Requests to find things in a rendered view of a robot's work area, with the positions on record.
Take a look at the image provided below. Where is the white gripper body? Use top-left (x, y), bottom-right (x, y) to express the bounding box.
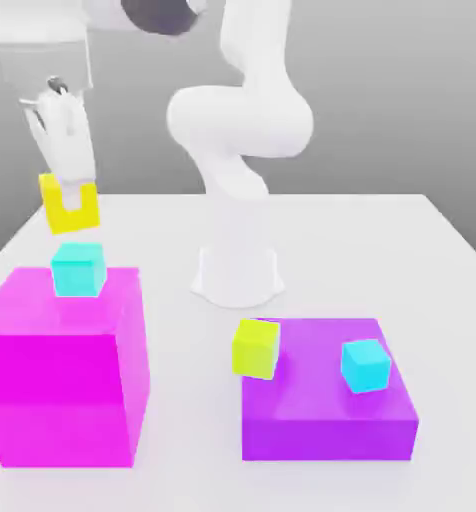
top-left (20, 90), bottom-right (98, 188)

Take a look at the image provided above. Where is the small yellow cube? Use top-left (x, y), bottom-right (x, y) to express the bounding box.
top-left (37, 172), bottom-right (102, 236)

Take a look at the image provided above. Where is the small cyan cube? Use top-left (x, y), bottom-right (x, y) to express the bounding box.
top-left (49, 241), bottom-right (108, 298)
top-left (340, 338), bottom-right (393, 396)

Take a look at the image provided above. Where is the small lime cube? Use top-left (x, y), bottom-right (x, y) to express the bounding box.
top-left (231, 318), bottom-right (282, 381)

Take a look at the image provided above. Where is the large magenta box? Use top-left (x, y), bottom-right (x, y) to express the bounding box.
top-left (0, 266), bottom-right (152, 470)

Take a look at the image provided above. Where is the large purple box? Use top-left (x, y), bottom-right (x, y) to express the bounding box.
top-left (240, 317), bottom-right (420, 462)

